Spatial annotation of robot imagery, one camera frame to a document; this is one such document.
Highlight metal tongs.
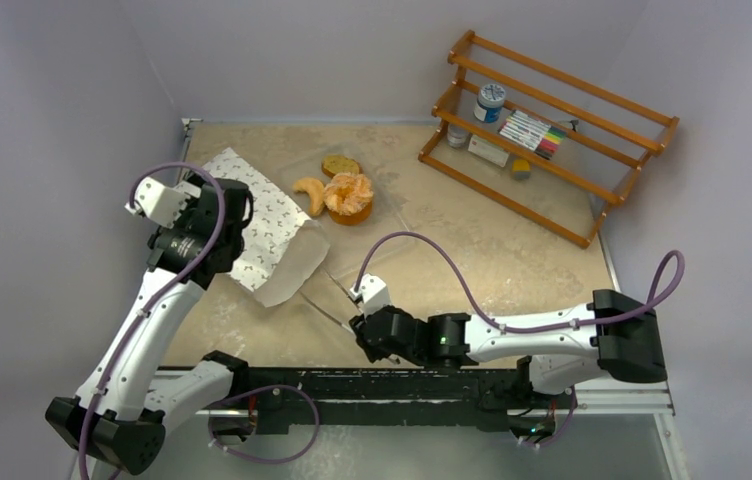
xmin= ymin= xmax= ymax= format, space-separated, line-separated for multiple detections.
xmin=290 ymin=268 xmax=404 ymax=368

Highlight white patterned paper bag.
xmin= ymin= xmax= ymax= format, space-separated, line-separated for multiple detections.
xmin=202 ymin=148 xmax=330 ymax=307

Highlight fake croissant tan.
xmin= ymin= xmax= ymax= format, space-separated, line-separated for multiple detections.
xmin=292 ymin=177 xmax=325 ymax=217

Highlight fake bread slice brown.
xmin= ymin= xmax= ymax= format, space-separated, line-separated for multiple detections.
xmin=321 ymin=154 xmax=362 ymax=178

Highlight fake orange bread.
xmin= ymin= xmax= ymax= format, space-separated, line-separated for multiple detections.
xmin=324 ymin=173 xmax=374 ymax=226

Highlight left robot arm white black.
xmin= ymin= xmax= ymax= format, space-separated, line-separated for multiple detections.
xmin=45 ymin=175 xmax=254 ymax=475

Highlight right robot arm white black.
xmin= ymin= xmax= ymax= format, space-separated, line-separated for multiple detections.
xmin=349 ymin=289 xmax=668 ymax=407

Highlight clear plastic tray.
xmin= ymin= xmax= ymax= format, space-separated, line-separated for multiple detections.
xmin=279 ymin=142 xmax=410 ymax=279

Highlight white card box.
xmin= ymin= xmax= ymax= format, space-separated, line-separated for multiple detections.
xmin=468 ymin=135 xmax=510 ymax=167

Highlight yellow grey sponge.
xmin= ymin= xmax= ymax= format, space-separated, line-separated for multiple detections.
xmin=511 ymin=157 xmax=532 ymax=181

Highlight pack of coloured markers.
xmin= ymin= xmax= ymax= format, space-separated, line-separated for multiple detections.
xmin=498 ymin=110 xmax=567 ymax=160

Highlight white jar blue label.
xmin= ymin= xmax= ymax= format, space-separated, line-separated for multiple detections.
xmin=473 ymin=83 xmax=507 ymax=124

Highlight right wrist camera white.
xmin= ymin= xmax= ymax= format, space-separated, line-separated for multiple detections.
xmin=349 ymin=273 xmax=392 ymax=317

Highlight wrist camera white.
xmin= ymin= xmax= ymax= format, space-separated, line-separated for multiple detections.
xmin=124 ymin=176 xmax=200 ymax=228
xmin=349 ymin=273 xmax=392 ymax=317

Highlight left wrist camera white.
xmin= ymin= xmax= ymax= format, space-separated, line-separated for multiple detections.
xmin=124 ymin=176 xmax=200 ymax=228

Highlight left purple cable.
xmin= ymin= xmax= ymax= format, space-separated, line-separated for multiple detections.
xmin=77 ymin=162 xmax=227 ymax=480

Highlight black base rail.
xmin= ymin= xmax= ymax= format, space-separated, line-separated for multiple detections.
xmin=216 ymin=366 xmax=574 ymax=435

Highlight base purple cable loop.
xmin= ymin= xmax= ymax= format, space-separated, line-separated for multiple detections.
xmin=206 ymin=382 xmax=320 ymax=466

